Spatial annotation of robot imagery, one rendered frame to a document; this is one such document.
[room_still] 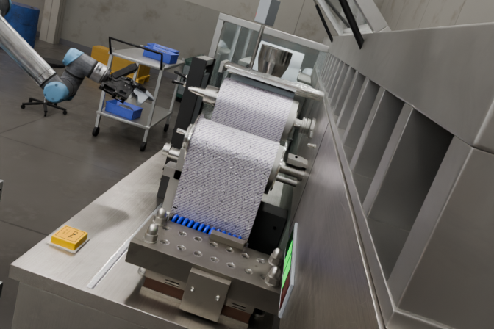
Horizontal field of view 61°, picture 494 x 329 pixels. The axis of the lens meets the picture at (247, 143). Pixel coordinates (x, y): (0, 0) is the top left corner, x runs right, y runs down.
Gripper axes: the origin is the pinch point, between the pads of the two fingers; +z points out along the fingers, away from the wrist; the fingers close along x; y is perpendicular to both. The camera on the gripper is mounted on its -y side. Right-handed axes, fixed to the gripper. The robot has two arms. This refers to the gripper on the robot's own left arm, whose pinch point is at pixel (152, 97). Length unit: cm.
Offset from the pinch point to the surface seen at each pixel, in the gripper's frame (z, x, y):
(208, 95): 11.7, 39.2, 5.9
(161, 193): 18.2, 8.7, 35.7
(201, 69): 6.4, 36.9, -2.4
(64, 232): -8, 34, 63
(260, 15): 18, 37, -36
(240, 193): 27, 58, 37
